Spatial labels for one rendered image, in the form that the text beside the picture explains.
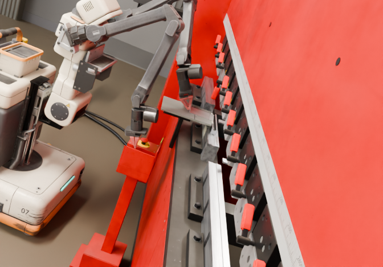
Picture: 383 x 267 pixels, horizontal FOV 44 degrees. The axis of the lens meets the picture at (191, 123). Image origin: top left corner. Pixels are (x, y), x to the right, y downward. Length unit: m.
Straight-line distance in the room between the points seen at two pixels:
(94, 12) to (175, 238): 1.23
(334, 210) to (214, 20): 2.44
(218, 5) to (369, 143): 2.43
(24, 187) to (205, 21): 1.51
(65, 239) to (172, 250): 1.35
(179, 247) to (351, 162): 0.95
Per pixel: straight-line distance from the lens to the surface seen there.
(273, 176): 1.13
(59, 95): 2.57
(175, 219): 1.76
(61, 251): 2.81
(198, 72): 2.29
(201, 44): 3.17
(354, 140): 0.82
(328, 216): 0.82
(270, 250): 1.01
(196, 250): 1.61
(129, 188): 2.44
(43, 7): 6.40
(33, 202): 2.67
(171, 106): 2.36
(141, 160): 2.27
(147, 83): 2.17
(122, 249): 2.75
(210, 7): 3.12
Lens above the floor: 1.85
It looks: 22 degrees down
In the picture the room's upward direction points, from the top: 21 degrees clockwise
